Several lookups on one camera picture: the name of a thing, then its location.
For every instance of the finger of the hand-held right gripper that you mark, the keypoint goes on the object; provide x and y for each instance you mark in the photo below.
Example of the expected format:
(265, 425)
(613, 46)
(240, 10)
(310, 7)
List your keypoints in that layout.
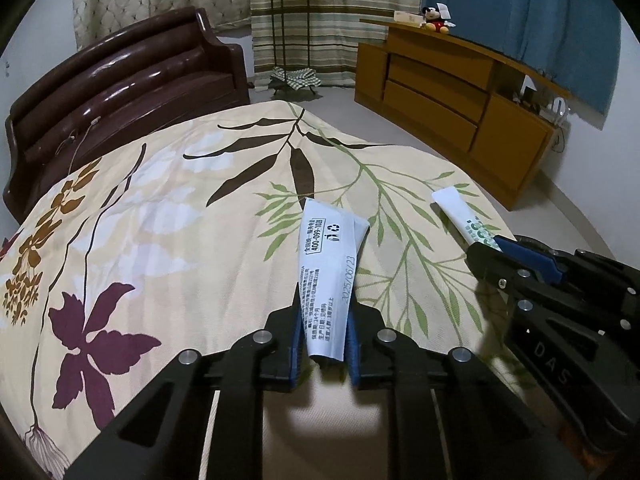
(490, 262)
(525, 255)

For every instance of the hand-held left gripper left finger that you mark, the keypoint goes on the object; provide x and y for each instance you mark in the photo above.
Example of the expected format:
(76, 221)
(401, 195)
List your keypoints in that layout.
(295, 340)

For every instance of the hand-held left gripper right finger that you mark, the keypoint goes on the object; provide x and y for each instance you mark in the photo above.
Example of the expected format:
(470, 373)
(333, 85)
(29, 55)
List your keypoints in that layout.
(353, 350)

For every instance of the white green-print tube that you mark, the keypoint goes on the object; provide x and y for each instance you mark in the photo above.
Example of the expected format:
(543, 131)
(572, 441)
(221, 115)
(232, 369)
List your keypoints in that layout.
(465, 215)

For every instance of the white black-print tube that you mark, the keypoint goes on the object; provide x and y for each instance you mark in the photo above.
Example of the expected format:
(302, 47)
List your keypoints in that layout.
(325, 270)

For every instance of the floral cream blanket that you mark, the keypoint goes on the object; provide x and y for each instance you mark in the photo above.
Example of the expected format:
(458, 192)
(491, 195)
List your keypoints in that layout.
(200, 235)

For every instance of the white device in cabinet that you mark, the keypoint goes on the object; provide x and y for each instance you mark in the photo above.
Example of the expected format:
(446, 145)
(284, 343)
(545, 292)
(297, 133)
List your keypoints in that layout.
(559, 110)

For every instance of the wooden cabinet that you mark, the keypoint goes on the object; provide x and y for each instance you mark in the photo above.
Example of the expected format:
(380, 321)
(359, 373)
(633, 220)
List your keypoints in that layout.
(425, 100)

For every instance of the blue curtain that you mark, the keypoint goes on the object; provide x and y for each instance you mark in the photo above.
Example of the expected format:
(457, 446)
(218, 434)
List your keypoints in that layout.
(525, 10)

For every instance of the mouse plush toy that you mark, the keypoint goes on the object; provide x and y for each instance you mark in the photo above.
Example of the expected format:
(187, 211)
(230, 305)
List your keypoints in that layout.
(436, 20)

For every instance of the small cream box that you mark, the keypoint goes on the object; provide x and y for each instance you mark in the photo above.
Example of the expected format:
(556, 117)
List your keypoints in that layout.
(407, 17)

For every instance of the green checked cloth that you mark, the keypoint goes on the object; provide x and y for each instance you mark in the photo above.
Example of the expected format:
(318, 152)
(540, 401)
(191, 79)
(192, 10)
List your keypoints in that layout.
(295, 77)

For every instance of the striped curtain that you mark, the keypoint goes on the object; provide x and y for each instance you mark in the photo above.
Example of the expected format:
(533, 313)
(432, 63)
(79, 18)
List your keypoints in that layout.
(350, 20)

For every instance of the black metal plant stand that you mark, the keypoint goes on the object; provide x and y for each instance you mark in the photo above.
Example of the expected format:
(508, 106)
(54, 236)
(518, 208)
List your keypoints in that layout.
(276, 35)

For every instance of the dark brown leather sofa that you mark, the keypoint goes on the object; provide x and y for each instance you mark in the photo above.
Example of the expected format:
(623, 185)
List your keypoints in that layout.
(125, 85)

